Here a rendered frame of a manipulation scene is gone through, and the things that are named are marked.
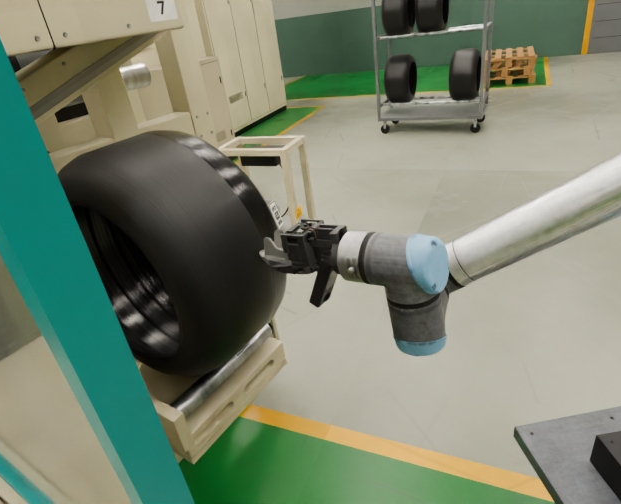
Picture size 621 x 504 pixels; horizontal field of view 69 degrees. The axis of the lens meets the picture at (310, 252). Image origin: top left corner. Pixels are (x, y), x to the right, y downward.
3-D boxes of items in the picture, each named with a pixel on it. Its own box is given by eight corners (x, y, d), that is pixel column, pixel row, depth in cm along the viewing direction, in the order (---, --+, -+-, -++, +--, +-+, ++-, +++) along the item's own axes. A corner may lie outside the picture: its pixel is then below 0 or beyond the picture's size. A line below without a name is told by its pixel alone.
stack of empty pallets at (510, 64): (536, 83, 751) (539, 55, 730) (478, 87, 787) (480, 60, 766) (535, 70, 849) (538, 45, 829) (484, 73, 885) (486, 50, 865)
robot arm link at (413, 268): (435, 310, 69) (427, 254, 65) (363, 298, 76) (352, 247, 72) (455, 277, 75) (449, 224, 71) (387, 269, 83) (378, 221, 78)
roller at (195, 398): (174, 429, 100) (179, 424, 97) (160, 414, 100) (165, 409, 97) (270, 335, 124) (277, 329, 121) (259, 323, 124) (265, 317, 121)
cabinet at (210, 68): (201, 181, 528) (171, 68, 468) (163, 180, 550) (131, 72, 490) (240, 156, 598) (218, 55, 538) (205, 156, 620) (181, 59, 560)
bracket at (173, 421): (185, 453, 96) (173, 422, 91) (82, 390, 117) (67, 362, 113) (197, 441, 98) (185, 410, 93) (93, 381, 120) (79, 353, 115)
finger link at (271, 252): (254, 231, 91) (290, 234, 85) (262, 257, 93) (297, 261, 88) (244, 238, 89) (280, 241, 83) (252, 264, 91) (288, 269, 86)
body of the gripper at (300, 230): (299, 218, 87) (353, 220, 80) (309, 256, 91) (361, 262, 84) (275, 235, 82) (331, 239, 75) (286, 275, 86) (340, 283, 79)
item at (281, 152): (301, 250, 347) (285, 149, 309) (235, 244, 371) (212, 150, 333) (318, 230, 374) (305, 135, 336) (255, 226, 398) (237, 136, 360)
